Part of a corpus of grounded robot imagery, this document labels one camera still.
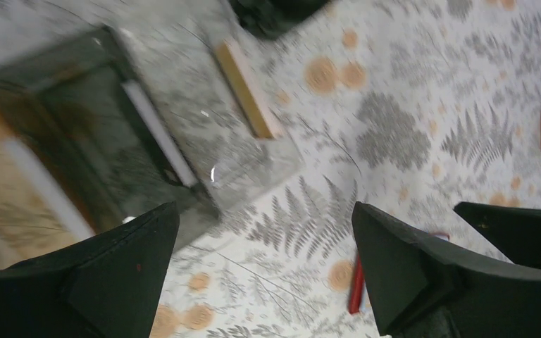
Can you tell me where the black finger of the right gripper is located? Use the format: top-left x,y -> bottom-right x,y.
454,202 -> 541,269

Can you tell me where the wooden block base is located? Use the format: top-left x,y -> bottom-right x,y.
0,84 -> 94,272

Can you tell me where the floral patterned table mat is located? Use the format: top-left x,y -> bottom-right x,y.
0,1 -> 541,337

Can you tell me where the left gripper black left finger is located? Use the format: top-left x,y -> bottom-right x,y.
0,203 -> 180,337

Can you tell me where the white card stack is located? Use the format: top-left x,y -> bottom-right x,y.
122,80 -> 199,187

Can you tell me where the dark grey hard case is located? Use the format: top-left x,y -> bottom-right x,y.
229,0 -> 331,40

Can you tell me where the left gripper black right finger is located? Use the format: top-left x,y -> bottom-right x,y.
352,202 -> 541,337

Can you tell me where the red leather card holder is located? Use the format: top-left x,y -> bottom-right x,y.
347,230 -> 451,315

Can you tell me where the clear acrylic card organizer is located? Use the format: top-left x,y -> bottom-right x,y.
0,25 -> 301,249

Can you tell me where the gold credit card stack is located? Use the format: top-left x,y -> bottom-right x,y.
214,38 -> 283,139

